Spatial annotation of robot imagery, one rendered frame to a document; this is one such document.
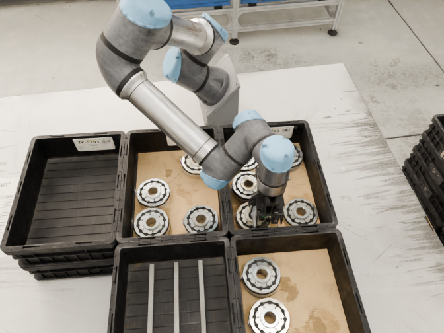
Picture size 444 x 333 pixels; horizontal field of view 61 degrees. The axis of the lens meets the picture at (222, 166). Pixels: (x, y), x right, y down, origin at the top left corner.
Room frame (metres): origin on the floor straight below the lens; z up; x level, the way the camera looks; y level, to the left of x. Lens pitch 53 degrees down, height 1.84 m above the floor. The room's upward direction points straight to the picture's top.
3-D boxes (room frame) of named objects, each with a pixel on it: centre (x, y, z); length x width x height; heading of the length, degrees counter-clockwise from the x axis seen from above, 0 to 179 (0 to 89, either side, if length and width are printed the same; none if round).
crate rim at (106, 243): (0.61, 0.45, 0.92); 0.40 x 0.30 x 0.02; 5
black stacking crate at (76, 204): (0.61, 0.45, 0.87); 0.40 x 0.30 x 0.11; 5
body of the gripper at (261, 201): (0.51, -0.13, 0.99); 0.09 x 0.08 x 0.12; 0
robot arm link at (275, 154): (0.53, -0.12, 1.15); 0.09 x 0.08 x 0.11; 26
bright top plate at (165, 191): (0.62, 0.21, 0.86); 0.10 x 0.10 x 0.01
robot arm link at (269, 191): (0.52, -0.13, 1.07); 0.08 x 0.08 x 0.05
